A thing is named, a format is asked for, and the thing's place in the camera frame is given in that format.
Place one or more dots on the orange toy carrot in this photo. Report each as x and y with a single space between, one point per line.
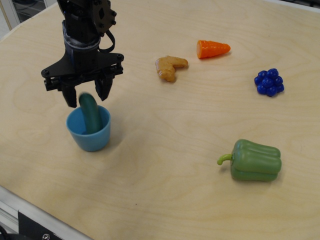
209 49

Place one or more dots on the black corner bracket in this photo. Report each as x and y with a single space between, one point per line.
33 230

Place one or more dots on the blue toy grape bunch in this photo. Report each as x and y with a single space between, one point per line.
269 82

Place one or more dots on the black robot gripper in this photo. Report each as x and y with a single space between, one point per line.
83 63

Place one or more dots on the light blue plastic cup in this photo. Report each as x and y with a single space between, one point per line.
75 124

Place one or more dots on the green toy bell pepper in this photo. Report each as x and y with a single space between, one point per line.
250 161

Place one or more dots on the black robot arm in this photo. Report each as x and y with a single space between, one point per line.
88 20

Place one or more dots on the dark green toy cucumber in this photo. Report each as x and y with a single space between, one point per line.
91 115

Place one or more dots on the aluminium table frame rail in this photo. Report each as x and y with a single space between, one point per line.
11 204

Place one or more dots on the tan toy chicken piece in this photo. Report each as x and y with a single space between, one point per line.
166 67

